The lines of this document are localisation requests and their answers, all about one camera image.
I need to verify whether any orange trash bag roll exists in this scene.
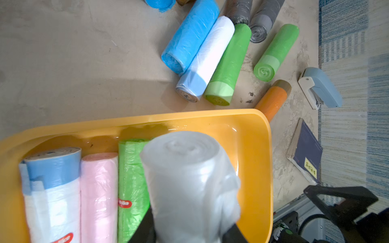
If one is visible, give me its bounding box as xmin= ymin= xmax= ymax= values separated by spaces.
xmin=176 ymin=0 xmax=195 ymax=6

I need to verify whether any white blue-end trash bag roll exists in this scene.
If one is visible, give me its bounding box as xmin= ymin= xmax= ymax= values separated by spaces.
xmin=176 ymin=16 xmax=235 ymax=103

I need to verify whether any yellow plastic storage tray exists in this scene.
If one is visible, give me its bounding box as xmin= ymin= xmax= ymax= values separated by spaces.
xmin=1 ymin=109 xmax=273 ymax=243

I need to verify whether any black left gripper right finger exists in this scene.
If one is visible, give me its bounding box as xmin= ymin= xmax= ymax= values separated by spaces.
xmin=222 ymin=224 xmax=248 ymax=243

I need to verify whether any grey trash bag roll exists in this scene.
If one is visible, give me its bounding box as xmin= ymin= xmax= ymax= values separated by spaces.
xmin=225 ymin=0 xmax=253 ymax=25
xmin=249 ymin=0 xmax=285 ymax=43

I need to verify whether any light blue trash bag roll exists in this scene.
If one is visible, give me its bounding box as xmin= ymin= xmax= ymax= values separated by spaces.
xmin=161 ymin=0 xmax=220 ymax=76

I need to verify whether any white blue trash bag roll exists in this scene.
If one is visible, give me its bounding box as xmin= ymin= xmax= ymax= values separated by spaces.
xmin=19 ymin=147 xmax=82 ymax=243

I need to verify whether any pink trash bag roll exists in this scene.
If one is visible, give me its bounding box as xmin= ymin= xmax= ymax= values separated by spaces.
xmin=81 ymin=152 xmax=119 ymax=243

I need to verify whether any white labelled trash bag roll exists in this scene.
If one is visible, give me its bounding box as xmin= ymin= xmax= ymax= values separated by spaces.
xmin=140 ymin=131 xmax=241 ymax=243

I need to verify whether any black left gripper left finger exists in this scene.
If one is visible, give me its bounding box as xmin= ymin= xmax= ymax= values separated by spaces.
xmin=128 ymin=207 xmax=156 ymax=243

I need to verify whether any dark blue notebook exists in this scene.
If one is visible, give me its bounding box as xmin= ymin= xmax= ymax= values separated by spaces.
xmin=286 ymin=118 xmax=323 ymax=185

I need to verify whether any small orange roll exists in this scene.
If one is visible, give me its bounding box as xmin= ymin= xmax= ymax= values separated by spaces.
xmin=255 ymin=80 xmax=292 ymax=122

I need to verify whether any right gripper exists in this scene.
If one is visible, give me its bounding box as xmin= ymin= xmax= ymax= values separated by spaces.
xmin=304 ymin=185 xmax=389 ymax=243

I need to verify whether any green trash bag roll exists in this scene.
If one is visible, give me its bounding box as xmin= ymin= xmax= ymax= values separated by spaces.
xmin=253 ymin=24 xmax=299 ymax=82
xmin=118 ymin=139 xmax=150 ymax=243

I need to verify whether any green roll beside white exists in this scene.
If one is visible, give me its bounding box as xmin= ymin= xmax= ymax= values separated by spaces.
xmin=204 ymin=23 xmax=252 ymax=106

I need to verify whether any light blue stapler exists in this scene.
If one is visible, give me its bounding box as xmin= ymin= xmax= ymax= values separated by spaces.
xmin=298 ymin=67 xmax=343 ymax=110

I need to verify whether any grey trash bag roll right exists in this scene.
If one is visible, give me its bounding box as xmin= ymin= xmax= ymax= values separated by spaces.
xmin=249 ymin=0 xmax=285 ymax=43

